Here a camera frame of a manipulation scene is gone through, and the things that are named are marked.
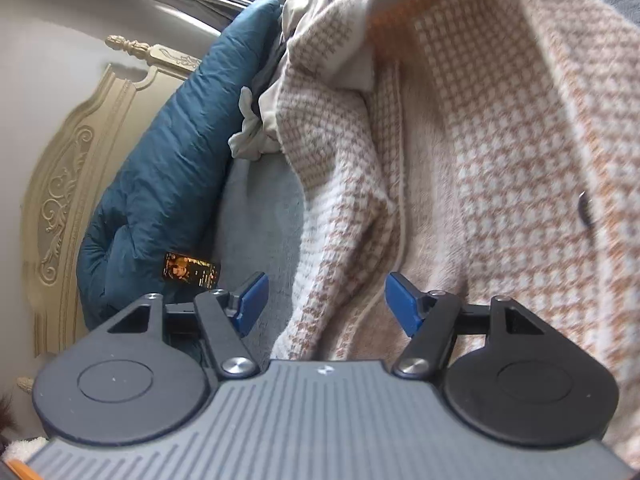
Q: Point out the plain beige garment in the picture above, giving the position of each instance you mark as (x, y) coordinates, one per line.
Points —
(325, 15)

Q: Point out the dark grey garment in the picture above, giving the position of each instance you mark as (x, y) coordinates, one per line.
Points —
(265, 80)

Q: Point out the black smartphone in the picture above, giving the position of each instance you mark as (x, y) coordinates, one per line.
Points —
(190, 270)

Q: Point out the white fluffy garment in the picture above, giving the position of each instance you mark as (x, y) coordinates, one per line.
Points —
(20, 449)

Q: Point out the beige houndstooth wool coat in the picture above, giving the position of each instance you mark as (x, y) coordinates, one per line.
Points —
(500, 160)

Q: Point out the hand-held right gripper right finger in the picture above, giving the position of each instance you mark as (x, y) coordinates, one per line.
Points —
(402, 305)

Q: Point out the small white cloth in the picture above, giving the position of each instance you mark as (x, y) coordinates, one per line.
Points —
(247, 140)

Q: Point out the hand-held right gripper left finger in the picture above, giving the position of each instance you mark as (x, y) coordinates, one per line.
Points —
(252, 305)

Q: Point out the teal quilted pillow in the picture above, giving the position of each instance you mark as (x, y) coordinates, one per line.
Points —
(165, 160)

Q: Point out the cream carved headboard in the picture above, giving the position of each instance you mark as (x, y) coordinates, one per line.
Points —
(65, 170)

